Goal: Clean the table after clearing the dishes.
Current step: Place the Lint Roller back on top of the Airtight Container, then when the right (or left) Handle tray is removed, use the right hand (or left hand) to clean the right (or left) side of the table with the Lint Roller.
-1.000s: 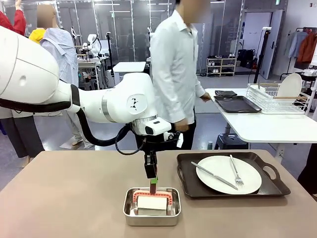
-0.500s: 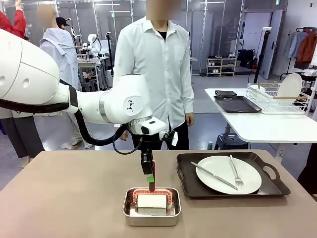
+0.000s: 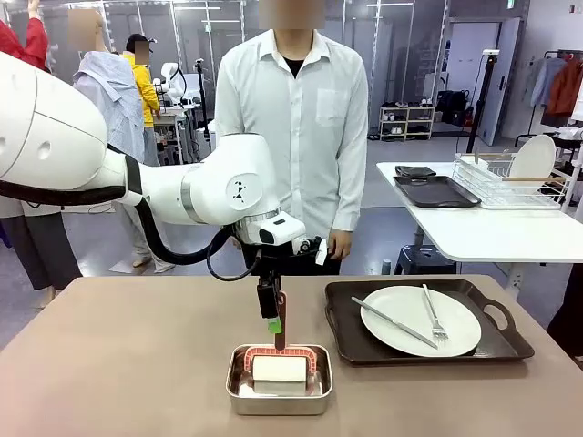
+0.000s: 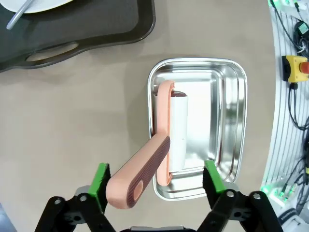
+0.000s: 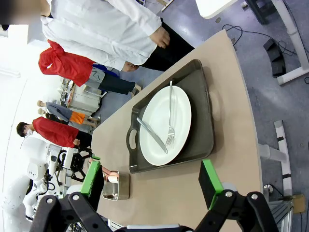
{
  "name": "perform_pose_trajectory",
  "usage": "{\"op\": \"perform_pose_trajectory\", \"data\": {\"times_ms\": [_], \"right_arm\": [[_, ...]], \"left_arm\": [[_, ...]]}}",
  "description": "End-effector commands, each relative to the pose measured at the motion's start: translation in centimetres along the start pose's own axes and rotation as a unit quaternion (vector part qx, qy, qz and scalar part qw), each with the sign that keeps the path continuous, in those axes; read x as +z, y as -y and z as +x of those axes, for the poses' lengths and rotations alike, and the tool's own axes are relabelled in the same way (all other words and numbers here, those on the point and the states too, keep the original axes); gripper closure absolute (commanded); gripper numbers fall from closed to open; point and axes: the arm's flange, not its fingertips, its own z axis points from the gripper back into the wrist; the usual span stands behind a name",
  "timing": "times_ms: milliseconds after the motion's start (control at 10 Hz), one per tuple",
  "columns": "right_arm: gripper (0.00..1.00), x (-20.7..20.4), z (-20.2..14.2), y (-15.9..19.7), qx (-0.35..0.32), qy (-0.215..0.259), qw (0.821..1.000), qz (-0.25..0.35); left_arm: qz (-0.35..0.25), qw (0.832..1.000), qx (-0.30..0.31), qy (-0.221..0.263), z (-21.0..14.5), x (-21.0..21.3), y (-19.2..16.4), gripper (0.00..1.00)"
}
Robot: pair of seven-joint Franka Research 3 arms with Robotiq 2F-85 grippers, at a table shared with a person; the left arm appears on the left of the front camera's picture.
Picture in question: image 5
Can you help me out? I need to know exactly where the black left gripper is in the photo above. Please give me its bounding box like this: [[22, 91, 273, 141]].
[[71, 147, 101, 172]]

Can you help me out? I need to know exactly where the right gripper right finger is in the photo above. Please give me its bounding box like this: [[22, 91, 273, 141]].
[[194, 159, 280, 232]]

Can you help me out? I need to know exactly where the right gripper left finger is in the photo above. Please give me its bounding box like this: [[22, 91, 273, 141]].
[[30, 160, 108, 232]]

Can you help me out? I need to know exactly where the pink spoon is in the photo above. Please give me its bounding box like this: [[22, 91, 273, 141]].
[[88, 158, 120, 184]]

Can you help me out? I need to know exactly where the silver fork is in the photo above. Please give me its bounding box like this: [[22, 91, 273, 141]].
[[165, 80, 176, 147]]

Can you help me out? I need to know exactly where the silver table knife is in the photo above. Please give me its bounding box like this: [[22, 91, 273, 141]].
[[136, 117, 168, 154]]

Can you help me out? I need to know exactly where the dark grey serving tray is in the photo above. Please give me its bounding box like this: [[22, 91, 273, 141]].
[[126, 58, 215, 174]]

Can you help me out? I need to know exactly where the white round plate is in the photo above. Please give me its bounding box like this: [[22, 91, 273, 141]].
[[139, 85, 193, 167]]

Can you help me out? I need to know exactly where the person's left forearm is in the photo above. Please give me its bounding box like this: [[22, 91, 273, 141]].
[[130, 0, 163, 41]]

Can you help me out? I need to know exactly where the person's right hand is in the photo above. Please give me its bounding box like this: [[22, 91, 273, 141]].
[[122, 61, 140, 73]]

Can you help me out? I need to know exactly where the person's left hand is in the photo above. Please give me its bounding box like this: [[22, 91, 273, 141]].
[[149, 26, 171, 49]]

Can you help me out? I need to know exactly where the rectangular metal container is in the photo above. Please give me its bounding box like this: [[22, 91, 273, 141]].
[[102, 170, 131, 201]]

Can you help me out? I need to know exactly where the masked person in red jacket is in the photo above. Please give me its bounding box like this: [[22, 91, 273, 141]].
[[16, 116, 93, 149]]

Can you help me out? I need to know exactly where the white workbench cabinet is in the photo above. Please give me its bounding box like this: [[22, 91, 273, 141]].
[[57, 77, 108, 116]]

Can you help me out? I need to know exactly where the mannequin with orange shorts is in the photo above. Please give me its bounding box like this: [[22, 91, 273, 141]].
[[36, 100, 101, 128]]

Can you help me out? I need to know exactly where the grey table leg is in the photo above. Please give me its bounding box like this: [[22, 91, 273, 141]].
[[257, 144, 288, 163]]

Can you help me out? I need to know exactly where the small wooden block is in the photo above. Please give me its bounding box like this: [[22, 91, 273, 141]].
[[291, 194, 307, 214]]

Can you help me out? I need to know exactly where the person in white coat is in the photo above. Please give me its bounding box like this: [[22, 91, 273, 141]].
[[0, 0, 196, 73]]

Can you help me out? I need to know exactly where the black foot pedal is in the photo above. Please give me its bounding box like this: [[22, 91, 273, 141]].
[[262, 38, 287, 77]]

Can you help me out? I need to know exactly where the white table leg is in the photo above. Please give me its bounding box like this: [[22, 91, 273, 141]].
[[270, 0, 309, 86]]

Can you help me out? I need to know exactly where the white table top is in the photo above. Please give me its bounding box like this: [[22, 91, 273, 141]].
[[195, 0, 239, 19]]

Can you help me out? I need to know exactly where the black stand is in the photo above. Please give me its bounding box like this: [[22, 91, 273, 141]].
[[244, 0, 270, 25]]

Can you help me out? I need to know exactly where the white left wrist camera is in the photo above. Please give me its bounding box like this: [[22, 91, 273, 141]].
[[65, 147, 78, 168]]

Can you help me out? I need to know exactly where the aluminium frame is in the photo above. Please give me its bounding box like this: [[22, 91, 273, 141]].
[[267, 200, 296, 232]]

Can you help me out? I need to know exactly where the white bar with black straps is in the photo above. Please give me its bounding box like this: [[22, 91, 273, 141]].
[[274, 120, 293, 197]]

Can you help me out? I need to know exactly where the black floor cable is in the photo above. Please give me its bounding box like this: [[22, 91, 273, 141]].
[[222, 23, 298, 57]]

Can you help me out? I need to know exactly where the wooden frame piece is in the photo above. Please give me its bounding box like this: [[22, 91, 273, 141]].
[[160, 0, 176, 12]]

